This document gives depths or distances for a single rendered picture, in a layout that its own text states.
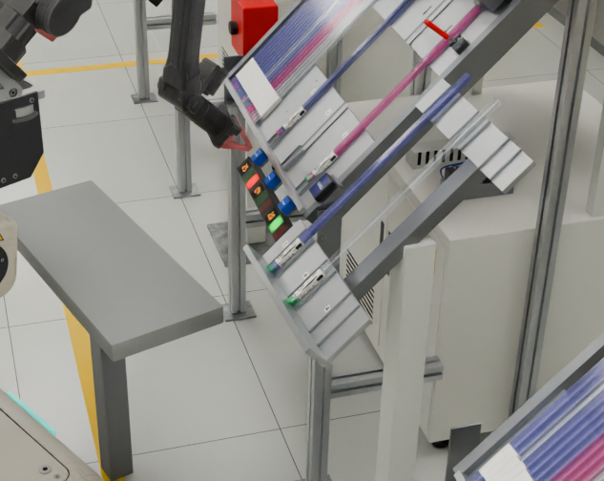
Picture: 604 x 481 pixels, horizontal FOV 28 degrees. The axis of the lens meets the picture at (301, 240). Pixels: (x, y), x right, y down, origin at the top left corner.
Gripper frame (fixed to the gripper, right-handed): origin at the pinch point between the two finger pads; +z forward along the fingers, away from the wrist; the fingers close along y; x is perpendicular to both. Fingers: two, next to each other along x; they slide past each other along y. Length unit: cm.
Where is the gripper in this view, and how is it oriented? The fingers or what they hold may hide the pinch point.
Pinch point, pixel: (247, 147)
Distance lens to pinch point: 263.9
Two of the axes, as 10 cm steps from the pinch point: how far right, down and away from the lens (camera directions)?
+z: 6.7, 4.8, 5.7
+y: -2.9, -5.4, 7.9
